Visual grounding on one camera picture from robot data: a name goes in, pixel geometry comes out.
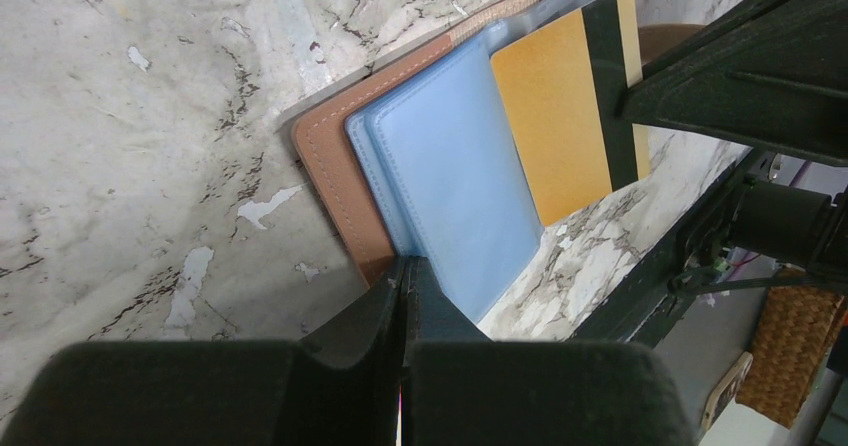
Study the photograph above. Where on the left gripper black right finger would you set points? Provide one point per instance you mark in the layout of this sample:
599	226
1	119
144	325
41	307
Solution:
460	387

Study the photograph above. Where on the woven brown basket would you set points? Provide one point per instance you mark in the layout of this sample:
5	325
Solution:
796	329

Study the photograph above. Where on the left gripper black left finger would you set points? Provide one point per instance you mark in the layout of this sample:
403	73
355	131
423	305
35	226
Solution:
338	385

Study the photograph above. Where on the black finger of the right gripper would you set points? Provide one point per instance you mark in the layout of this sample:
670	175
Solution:
770	74

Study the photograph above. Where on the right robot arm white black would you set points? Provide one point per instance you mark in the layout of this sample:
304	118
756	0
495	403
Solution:
790	225

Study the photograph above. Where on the gold black-striped credit card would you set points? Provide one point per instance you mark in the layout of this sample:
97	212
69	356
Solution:
561	88

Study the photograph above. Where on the tan leather card holder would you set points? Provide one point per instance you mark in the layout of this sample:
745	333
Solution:
418	159

